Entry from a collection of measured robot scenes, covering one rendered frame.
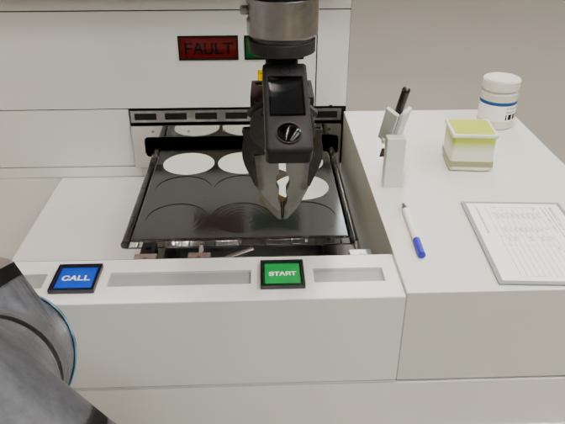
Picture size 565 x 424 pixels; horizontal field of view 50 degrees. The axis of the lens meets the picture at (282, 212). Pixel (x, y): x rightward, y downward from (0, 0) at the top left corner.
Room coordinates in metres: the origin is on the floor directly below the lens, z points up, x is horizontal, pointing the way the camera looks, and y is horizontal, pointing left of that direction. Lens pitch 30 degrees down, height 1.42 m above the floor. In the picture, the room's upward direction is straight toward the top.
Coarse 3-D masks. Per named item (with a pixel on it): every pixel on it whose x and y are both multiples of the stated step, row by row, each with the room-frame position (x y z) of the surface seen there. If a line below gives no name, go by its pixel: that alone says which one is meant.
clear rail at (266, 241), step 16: (144, 240) 0.81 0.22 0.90; (160, 240) 0.81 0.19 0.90; (176, 240) 0.81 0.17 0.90; (192, 240) 0.81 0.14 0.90; (208, 240) 0.81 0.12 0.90; (224, 240) 0.81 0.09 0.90; (240, 240) 0.81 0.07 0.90; (256, 240) 0.81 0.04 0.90; (272, 240) 0.81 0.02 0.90; (288, 240) 0.82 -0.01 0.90; (304, 240) 0.82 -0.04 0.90; (320, 240) 0.82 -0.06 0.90; (336, 240) 0.82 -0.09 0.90; (352, 240) 0.82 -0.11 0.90
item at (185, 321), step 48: (96, 288) 0.61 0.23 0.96; (144, 288) 0.61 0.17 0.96; (192, 288) 0.61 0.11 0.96; (240, 288) 0.61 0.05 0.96; (336, 288) 0.61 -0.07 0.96; (384, 288) 0.61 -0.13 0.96; (96, 336) 0.58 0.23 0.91; (144, 336) 0.58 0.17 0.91; (192, 336) 0.59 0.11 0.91; (240, 336) 0.59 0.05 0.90; (288, 336) 0.59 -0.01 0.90; (336, 336) 0.59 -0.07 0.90; (384, 336) 0.59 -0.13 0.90; (96, 384) 0.58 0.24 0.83; (144, 384) 0.58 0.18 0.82; (192, 384) 0.59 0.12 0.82
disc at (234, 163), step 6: (228, 156) 1.13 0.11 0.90; (234, 156) 1.13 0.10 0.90; (240, 156) 1.13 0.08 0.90; (222, 162) 1.10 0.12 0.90; (228, 162) 1.10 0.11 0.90; (234, 162) 1.10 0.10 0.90; (240, 162) 1.10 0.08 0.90; (222, 168) 1.08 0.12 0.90; (228, 168) 1.08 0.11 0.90; (234, 168) 1.08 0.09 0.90; (240, 168) 1.08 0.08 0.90
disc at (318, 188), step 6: (282, 180) 1.03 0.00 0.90; (318, 180) 1.03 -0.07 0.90; (282, 186) 1.00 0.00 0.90; (312, 186) 1.00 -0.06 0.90; (318, 186) 1.00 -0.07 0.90; (324, 186) 1.00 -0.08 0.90; (282, 192) 0.98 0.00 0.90; (306, 192) 0.98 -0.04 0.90; (312, 192) 0.98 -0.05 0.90; (318, 192) 0.98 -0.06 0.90; (324, 192) 0.98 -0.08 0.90; (306, 198) 0.96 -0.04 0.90; (312, 198) 0.96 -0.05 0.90
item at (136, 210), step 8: (160, 152) 1.16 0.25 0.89; (152, 160) 1.11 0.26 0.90; (152, 168) 1.07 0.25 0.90; (144, 184) 1.00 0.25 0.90; (144, 192) 0.98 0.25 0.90; (136, 200) 0.94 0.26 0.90; (144, 200) 0.96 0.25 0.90; (136, 208) 0.92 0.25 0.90; (136, 216) 0.89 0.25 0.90; (128, 224) 0.86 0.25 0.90; (136, 224) 0.88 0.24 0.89; (128, 232) 0.84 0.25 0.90; (128, 240) 0.82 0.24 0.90
